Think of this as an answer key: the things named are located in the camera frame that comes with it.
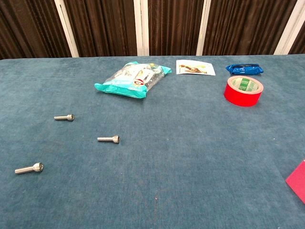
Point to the silver bolt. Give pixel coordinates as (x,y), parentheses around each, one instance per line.
(23,169)
(104,139)
(62,117)

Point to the teal clear snack bag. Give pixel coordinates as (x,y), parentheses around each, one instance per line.
(128,83)

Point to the teal velvet table cloth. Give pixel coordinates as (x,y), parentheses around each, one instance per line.
(166,155)

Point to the small white picture card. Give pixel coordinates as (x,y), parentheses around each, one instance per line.
(195,68)

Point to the red tape roll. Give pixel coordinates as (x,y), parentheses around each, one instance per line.
(238,96)

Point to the dark brown curtain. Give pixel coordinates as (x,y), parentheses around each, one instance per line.
(104,26)

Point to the blue snack packet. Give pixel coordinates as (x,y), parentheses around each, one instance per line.
(245,69)

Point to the pink sticky note block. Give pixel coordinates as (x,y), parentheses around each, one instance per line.
(299,181)

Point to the white frame post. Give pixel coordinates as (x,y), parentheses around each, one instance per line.
(140,28)
(67,28)
(289,35)
(203,28)

